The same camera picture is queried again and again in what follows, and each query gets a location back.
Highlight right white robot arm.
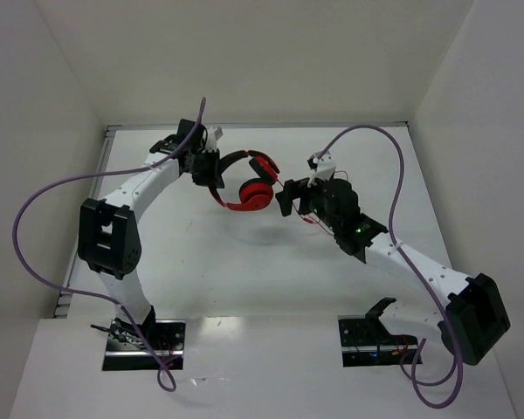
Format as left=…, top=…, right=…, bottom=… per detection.
left=276, top=179, right=510, bottom=366

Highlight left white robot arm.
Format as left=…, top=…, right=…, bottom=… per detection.
left=78, top=120, right=223, bottom=349

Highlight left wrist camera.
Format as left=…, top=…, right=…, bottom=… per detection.
left=204, top=127, right=224, bottom=153

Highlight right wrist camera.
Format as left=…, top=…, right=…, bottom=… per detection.
left=307, top=151, right=336, bottom=187

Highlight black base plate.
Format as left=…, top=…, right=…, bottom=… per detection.
left=101, top=318, right=188, bottom=372
left=338, top=316, right=418, bottom=367

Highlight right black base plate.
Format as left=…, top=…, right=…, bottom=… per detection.
left=338, top=316, right=418, bottom=367

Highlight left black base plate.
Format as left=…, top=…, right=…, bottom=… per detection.
left=101, top=318, right=188, bottom=372

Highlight red headphone cable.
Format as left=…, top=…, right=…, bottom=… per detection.
left=273, top=165, right=351, bottom=239

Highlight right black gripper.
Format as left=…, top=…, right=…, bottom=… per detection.
left=274, top=172, right=341, bottom=232

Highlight red black headphones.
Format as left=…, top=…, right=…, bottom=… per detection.
left=209, top=150, right=280, bottom=212

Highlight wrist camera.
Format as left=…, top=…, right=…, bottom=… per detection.
left=307, top=151, right=336, bottom=187
left=204, top=127, right=224, bottom=153

